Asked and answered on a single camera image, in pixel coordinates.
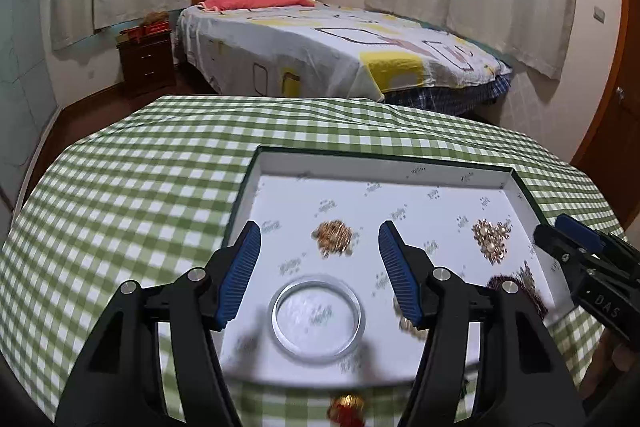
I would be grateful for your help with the gold bead cluster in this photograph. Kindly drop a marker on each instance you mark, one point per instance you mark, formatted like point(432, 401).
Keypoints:
point(492, 241)

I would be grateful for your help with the metal door knob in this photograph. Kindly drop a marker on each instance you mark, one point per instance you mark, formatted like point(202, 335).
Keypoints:
point(620, 93)

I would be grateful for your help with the green checkered tablecloth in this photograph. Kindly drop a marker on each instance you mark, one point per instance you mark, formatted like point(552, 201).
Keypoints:
point(140, 187)

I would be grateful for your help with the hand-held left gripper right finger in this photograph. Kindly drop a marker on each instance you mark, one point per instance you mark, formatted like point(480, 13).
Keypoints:
point(400, 277)

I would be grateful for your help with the person's right hand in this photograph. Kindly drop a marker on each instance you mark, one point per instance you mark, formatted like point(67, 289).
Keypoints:
point(622, 362)

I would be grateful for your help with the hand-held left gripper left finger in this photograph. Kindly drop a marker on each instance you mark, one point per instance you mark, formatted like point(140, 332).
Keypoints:
point(240, 277)

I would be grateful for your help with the white light switch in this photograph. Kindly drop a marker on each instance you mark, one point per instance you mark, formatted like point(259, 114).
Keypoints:
point(598, 13)

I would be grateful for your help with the clear glass bangle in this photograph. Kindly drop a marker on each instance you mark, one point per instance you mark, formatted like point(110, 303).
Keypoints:
point(320, 280)

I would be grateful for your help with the dark wooden nightstand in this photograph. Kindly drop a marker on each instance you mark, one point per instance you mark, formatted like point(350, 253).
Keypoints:
point(147, 62)

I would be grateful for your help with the white shallow box tray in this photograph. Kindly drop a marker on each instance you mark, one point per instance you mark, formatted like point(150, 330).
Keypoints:
point(350, 192)

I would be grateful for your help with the bed with patterned sheet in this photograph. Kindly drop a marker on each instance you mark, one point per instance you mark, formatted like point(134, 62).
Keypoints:
point(310, 47)

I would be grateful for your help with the frosted glass wardrobe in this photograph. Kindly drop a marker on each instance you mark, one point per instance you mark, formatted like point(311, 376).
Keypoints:
point(25, 72)

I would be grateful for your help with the brown plush toy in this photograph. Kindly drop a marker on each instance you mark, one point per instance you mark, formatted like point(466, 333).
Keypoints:
point(157, 17)

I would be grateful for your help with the red gift box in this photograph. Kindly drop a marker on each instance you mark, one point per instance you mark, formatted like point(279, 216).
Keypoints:
point(156, 28)

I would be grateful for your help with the wooden door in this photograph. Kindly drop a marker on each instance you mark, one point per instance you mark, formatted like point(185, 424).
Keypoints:
point(615, 57)

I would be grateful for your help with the pink pillow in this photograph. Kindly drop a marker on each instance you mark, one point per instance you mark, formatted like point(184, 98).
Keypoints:
point(255, 0)

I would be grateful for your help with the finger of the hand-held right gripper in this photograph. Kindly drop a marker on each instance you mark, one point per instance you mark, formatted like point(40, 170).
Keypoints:
point(580, 234)
point(552, 243)

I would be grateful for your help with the blue plaid bed skirt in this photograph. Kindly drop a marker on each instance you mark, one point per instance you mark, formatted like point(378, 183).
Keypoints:
point(450, 94)

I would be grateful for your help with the red tassel ornament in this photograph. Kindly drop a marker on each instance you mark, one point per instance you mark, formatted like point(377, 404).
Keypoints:
point(346, 411)

